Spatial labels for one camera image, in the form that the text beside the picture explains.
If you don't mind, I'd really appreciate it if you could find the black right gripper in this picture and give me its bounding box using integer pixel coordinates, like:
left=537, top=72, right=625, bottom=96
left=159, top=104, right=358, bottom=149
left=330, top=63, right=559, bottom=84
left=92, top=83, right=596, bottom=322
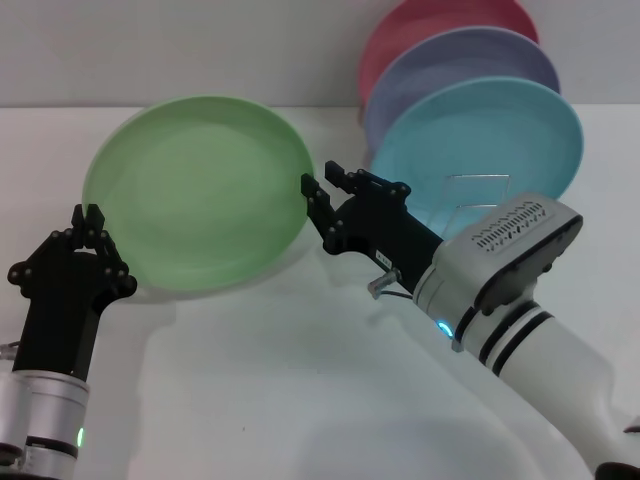
left=299, top=160, right=444, bottom=297

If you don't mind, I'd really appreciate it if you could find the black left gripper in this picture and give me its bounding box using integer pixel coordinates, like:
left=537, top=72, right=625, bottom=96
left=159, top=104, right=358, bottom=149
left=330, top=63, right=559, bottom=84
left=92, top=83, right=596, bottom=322
left=7, top=203, right=139, bottom=384

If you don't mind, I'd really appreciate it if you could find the green plastic plate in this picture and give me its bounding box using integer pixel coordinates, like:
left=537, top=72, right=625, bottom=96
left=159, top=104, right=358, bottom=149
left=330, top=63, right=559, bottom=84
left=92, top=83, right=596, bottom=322
left=82, top=94, right=316, bottom=304

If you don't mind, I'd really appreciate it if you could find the blue plastic plate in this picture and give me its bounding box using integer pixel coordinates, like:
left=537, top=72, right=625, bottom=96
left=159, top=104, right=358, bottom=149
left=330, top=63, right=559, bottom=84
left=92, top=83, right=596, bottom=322
left=370, top=76, right=585, bottom=240

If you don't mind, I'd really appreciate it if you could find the purple plastic plate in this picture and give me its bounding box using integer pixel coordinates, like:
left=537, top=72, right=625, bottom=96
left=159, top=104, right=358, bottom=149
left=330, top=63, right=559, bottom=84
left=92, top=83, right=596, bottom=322
left=363, top=25, right=562, bottom=151

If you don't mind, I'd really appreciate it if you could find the red plastic plate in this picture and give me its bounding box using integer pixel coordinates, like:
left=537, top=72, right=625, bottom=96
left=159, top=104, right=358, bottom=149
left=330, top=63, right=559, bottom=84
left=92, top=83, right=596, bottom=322
left=357, top=0, right=541, bottom=109

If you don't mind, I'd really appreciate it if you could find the silver vented right wrist module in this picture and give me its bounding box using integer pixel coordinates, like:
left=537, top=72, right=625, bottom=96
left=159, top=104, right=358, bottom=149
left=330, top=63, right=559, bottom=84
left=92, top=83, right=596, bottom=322
left=432, top=192, right=584, bottom=317

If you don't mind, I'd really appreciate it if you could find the right wrist cable with plug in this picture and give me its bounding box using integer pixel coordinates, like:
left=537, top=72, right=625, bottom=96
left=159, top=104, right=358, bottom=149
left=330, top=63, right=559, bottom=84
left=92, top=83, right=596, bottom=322
left=368, top=268, right=417, bottom=301

